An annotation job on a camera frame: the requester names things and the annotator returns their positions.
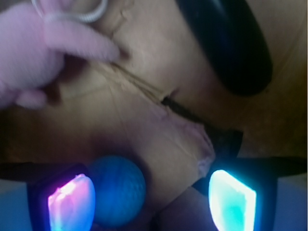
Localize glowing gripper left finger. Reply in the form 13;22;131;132
27;164;95;231

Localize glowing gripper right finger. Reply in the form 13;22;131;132
193;158;277;231

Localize blue ball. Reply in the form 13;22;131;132
88;155;146;228

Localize brown paper bag bin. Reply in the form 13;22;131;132
0;0;308;231

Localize dark green oblong capsule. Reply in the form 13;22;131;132
176;0;273;96

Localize pink plush bunny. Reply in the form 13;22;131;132
0;0;120;109

